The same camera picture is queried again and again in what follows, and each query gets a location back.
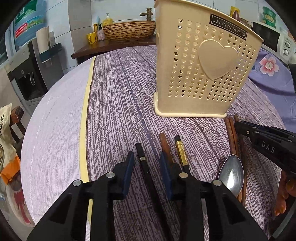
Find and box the white orange printed bag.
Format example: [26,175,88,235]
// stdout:
[0,103,22,186]

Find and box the purple striped tablecloth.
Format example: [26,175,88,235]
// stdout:
[80,45,289,241]

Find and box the bamboo style faucet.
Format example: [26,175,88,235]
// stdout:
[139,8,154,22]

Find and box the black silver band chopstick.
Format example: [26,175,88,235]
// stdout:
[135,143,176,241]

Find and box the white microwave oven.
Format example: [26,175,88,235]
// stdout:
[252,21,296,62]

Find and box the purple floral cloth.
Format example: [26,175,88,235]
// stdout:
[248,47,296,132]

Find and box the black gold band chopstick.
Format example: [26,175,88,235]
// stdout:
[174,135,190,174]

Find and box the cream perforated utensil holder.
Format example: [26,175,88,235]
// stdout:
[153,0,264,117]

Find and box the green instant noodle cup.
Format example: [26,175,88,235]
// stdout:
[264,15,277,29]
[262,6,277,17]

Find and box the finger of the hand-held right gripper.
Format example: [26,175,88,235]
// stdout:
[242,121,296,144]
[235,122,293,142]

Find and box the woven basin sink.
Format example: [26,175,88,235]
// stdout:
[102,21,156,42]

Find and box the dark blue cup holder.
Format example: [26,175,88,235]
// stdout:
[38,42,62,63]

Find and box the white paper cup stack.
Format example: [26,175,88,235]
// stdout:
[36,27,50,51]

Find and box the dark wooden stool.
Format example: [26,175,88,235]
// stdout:
[10,105,27,142]

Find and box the white bag red print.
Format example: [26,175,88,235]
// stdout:
[5,183,35,228]

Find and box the person's right hand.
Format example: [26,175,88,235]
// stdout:
[274,170,296,216]

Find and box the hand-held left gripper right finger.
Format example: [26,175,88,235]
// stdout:
[160,152,269,241]

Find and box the metal spoon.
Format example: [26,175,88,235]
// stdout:
[218,154,245,198]

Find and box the grey water dispenser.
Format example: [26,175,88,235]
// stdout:
[7,42,65,107]

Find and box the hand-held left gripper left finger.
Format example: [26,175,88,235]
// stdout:
[26,151,135,241]

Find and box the yellow soap pump bottle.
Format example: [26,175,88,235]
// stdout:
[102,13,114,27]

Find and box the blue water jug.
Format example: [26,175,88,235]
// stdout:
[13,0,47,47]

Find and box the dark wooden counter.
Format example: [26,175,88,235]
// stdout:
[71,37,158,59]

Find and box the yellow mug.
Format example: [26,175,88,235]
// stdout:
[87,32,99,44]

